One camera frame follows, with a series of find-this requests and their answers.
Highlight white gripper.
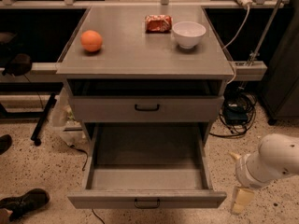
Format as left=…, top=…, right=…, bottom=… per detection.
left=230, top=152, right=270, bottom=215

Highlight grey drawer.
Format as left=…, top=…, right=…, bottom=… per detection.
left=68, top=123, right=226, bottom=209
left=69, top=97, right=224, bottom=122

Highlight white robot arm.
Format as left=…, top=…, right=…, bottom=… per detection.
left=230, top=133, right=299, bottom=215

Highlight grey drawer cabinet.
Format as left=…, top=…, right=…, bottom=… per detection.
left=58, top=4, right=233, bottom=137

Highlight grey top drawer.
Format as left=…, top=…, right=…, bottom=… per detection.
left=69, top=97, right=224, bottom=122

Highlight blue electronic box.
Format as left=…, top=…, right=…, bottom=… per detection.
left=222, top=105, right=249, bottom=125

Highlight dark grey cabinet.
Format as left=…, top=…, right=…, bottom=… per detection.
left=258, top=6, right=299, bottom=125

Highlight grey metal pole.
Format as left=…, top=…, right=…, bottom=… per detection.
left=246, top=0, right=282, bottom=66

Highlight white bowl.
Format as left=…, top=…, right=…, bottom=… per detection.
left=172, top=21, right=206, bottom=49

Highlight crushed red snack bag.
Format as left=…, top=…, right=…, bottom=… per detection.
left=145, top=15, right=172, bottom=33

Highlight clear plastic bag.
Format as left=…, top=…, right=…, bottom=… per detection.
left=50, top=88, right=86, bottom=147

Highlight orange fruit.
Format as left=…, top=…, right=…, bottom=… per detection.
left=80, top=30, right=103, bottom=52

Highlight black chair leg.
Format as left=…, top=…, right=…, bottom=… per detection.
left=31, top=93, right=56, bottom=147

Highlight black shoe lower left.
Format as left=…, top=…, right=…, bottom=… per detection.
left=0, top=189, right=50, bottom=224

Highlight black shoe left edge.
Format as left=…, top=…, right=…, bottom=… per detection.
left=0, top=134, right=12, bottom=155

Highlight tangled black cables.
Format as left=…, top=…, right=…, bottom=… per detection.
left=210, top=91, right=258, bottom=139

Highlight white power cable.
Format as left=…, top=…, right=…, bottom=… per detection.
left=222, top=4, right=252, bottom=85

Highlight black floor cable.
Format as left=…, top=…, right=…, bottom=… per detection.
left=70, top=145, right=107, bottom=224

